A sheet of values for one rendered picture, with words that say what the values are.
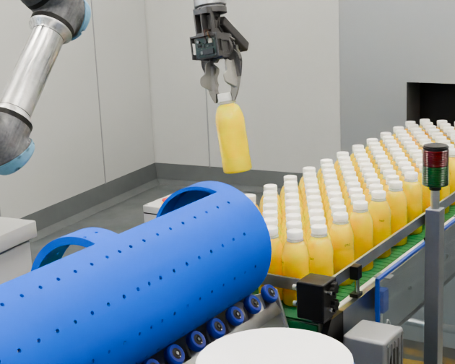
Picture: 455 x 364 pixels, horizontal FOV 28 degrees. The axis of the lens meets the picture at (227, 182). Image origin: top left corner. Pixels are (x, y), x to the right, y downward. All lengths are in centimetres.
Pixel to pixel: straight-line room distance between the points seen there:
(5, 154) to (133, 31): 486
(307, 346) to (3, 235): 77
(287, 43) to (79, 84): 151
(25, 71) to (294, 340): 100
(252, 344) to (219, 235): 29
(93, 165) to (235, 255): 475
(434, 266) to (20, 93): 110
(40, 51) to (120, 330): 93
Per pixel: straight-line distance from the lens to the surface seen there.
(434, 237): 230
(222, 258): 186
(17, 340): 146
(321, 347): 166
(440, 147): 224
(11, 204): 592
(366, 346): 214
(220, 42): 204
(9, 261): 212
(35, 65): 230
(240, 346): 168
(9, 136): 219
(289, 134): 670
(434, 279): 234
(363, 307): 230
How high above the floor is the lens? 173
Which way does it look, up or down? 14 degrees down
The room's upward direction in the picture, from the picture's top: 3 degrees counter-clockwise
